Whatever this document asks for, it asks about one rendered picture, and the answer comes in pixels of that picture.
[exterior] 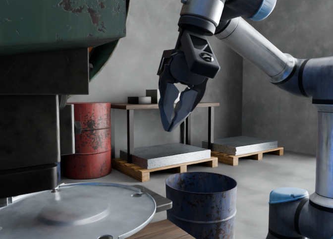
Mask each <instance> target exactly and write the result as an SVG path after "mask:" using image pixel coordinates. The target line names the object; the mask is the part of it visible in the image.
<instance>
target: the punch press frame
mask: <svg viewBox="0 0 333 239"><path fill-rule="evenodd" d="M123 37H126V0H0V56H6V55H16V54H27V53H37V52H48V51H59V50H69V49H79V48H90V47H97V46H100V45H103V44H105V43H108V42H111V41H114V40H117V39H120V38H123Z"/></svg>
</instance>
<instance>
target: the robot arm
mask: <svg viewBox="0 0 333 239"><path fill-rule="evenodd" d="M276 1H277V0H181V3H183V6H182V8H181V12H180V18H179V21H178V26H179V29H178V32H179V35H178V39H177V42H176V46H175V49H172V50H164V52H163V55H162V58H161V62H160V65H159V69H158V72H157V75H159V92H160V99H159V103H158V107H159V109H160V114H161V121H162V124H163V127H164V129H165V131H168V132H171V131H173V130H174V129H176V128H177V127H178V126H179V125H180V124H181V123H182V122H183V121H184V120H185V119H186V118H187V117H188V115H189V114H190V113H191V112H192V111H193V110H194V109H195V108H196V106H197V105H198V104H199V102H200V101H201V100H202V98H203V96H204V94H205V91H206V85H207V81H208V80H209V78H212V79H214V78H215V76H216V75H217V73H218V71H219V70H220V66H219V64H218V61H217V59H216V57H215V55H214V53H213V51H212V48H211V46H210V44H209V42H208V40H207V38H206V36H213V35H214V36H215V37H217V38H218V39H219V40H221V41H222V42H223V43H225V44H226V45H227V46H229V47H230V48H231V49H233V50H234V51H235V52H237V53H238V54H239V55H241V56H242V57H243V58H245V59H246V60H247V61H249V62H250V63H251V64H253V65H254V66H255V67H256V68H258V69H259V70H260V71H262V72H263V73H264V74H265V77H266V79H267V80H268V81H269V82H270V83H272V84H273V85H275V86H276V87H278V88H280V89H281V90H283V91H285V92H287V93H290V94H292V95H295V96H298V97H303V98H312V105H313V106H314V107H315V108H316V109H317V111H318V118H317V149H316V180H315V192H314V193H312V194H311V195H310V196H309V194H308V192H307V191H306V190H304V189H301V188H295V187H281V188H276V189H274V190H272V191H271V192H270V197H269V230H268V234H267V237H266V239H306V238H308V239H333V57H323V58H314V59H296V58H294V57H292V56H291V55H290V54H283V53H282V52H281V51H280V50H279V49H277V48H276V47H275V46H274V45H273V44H272V43H270V42H269V41H268V40H267V39H266V38H265V37H263V36H262V35H261V34H260V33H259V32H258V31H257V30H255V29H254V28H253V27H252V26H251V25H250V24H248V23H247V22H246V21H245V20H244V19H243V18H242V17H241V16H245V17H246V18H247V19H251V20H253V21H260V20H262V19H264V18H266V17H267V16H268V15H269V14H270V13H271V12H272V10H273V8H274V6H275V4H276ZM174 83H181V84H183V85H187V86H188V87H186V89H185V90H184V91H182V92H181V93H180V96H179V90H178V89H177V87H176V86H175V85H174ZM178 96H179V101H178V102H177V103H176V105H175V108H173V106H174V103H175V100H176V99H177V98H178ZM173 112H174V113H175V115H174V118H173V119H172V120H171V116H172V114H173ZM308 196H309V197H308Z"/></svg>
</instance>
